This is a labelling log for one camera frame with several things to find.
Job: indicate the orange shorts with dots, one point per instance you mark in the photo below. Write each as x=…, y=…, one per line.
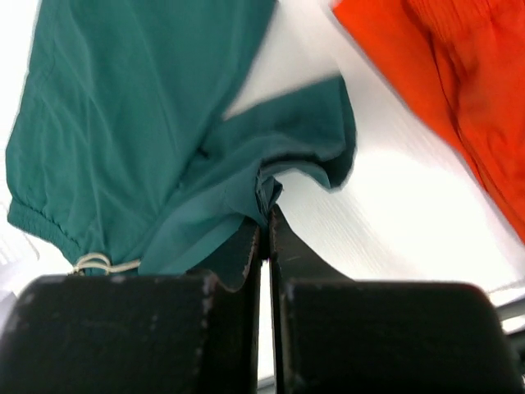
x=459, y=66

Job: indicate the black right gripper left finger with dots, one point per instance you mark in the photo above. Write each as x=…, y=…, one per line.
x=190, y=333

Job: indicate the teal green shorts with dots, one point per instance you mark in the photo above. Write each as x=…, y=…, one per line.
x=121, y=154

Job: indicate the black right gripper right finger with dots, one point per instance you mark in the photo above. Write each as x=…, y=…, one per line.
x=333, y=334

